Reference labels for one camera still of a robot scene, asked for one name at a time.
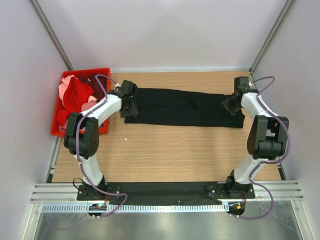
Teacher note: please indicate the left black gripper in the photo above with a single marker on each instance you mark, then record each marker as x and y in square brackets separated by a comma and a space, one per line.
[133, 111]

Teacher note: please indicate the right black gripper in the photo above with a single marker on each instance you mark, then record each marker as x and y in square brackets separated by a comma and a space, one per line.
[226, 104]

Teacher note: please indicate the black t shirt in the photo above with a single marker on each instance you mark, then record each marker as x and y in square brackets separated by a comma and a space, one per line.
[170, 107]

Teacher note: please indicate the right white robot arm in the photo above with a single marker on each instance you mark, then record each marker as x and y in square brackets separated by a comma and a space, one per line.
[267, 142]

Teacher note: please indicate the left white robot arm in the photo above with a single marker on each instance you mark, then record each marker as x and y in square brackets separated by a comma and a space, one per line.
[82, 136]

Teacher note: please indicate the red plastic bin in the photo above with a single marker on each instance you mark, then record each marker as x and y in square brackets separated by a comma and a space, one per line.
[75, 97]

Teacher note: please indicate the dark maroon t shirt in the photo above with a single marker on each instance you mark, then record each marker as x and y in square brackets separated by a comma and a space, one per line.
[91, 81]

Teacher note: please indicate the pink t shirt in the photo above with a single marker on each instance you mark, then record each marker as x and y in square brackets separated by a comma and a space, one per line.
[65, 87]

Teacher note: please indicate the red t shirt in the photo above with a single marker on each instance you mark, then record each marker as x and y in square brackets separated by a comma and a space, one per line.
[75, 97]

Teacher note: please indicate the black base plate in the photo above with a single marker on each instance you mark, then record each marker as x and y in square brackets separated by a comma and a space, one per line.
[166, 193]

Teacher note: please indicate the right aluminium corner post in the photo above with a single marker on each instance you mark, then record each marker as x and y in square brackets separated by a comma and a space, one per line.
[280, 19]

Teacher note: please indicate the aluminium corner post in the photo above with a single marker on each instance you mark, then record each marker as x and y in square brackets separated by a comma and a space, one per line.
[51, 33]
[280, 19]

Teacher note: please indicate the aluminium frame rail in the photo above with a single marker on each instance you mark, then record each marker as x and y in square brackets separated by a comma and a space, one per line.
[264, 191]

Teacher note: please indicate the left aluminium corner post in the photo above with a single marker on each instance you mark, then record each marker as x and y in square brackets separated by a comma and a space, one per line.
[51, 33]

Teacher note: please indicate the slotted cable duct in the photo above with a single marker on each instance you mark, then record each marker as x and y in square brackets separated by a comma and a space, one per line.
[97, 208]

